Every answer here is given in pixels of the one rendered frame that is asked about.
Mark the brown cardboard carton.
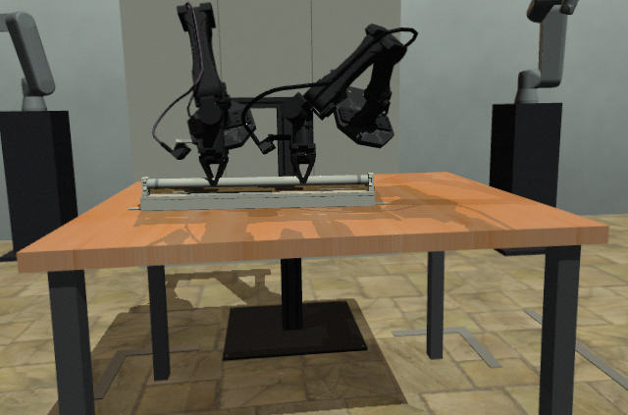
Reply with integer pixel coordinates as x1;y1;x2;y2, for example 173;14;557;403
150;184;368;193

